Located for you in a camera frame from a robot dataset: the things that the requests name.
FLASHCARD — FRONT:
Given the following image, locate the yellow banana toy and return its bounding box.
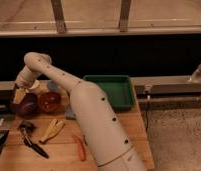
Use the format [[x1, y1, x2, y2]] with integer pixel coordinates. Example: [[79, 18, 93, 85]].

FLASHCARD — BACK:
[[39, 119, 65, 144]]

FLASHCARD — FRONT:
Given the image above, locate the green tray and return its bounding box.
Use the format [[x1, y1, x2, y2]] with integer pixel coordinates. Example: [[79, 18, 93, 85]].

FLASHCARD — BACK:
[[84, 75, 135, 111]]

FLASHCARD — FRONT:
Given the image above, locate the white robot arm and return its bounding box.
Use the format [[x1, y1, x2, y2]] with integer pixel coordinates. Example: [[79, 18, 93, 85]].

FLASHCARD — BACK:
[[15, 52, 147, 171]]

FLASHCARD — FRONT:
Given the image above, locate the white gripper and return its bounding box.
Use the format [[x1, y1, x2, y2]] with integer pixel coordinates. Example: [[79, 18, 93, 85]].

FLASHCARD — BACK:
[[21, 80, 42, 94]]

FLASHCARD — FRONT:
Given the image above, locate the orange carrot toy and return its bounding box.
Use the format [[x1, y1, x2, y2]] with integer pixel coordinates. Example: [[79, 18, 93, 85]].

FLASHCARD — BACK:
[[73, 135, 86, 161]]

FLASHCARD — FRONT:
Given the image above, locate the black handled brush tool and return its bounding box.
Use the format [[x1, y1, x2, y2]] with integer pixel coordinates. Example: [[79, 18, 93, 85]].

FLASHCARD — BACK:
[[18, 120, 49, 158]]

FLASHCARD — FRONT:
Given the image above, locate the red bowl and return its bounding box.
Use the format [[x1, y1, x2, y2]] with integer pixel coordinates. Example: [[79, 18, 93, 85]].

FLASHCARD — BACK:
[[38, 92, 61, 113]]

